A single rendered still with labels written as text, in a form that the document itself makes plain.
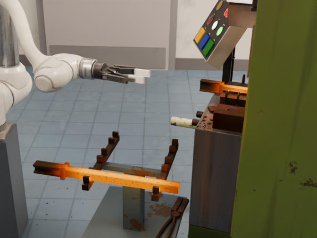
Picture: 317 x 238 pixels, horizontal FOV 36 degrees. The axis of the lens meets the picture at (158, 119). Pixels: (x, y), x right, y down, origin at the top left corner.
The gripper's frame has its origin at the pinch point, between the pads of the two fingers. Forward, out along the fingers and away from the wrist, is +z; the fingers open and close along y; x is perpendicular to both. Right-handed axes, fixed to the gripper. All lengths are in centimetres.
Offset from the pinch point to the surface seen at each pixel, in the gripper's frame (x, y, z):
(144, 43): -72, -253, -85
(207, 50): 0.3, -41.6, 19.2
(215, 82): 2.2, 1.2, 31.7
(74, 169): -4, 67, 3
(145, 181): -4, 66, 25
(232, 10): 32.9, 7.7, 36.7
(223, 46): 4.2, -39.8, 27.0
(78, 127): -100, -119, -92
